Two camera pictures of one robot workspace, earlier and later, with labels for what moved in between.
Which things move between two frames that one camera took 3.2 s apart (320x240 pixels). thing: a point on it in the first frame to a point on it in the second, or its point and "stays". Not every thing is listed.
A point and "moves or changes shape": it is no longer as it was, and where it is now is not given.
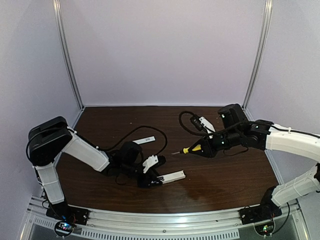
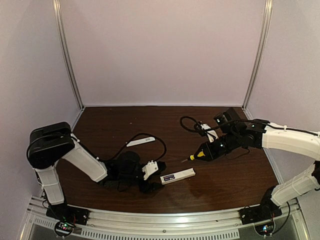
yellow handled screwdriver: (185, 150) to (192, 157)
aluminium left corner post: (58, 12) stays
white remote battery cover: (144, 140) stays
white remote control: (172, 177) moves or changes shape
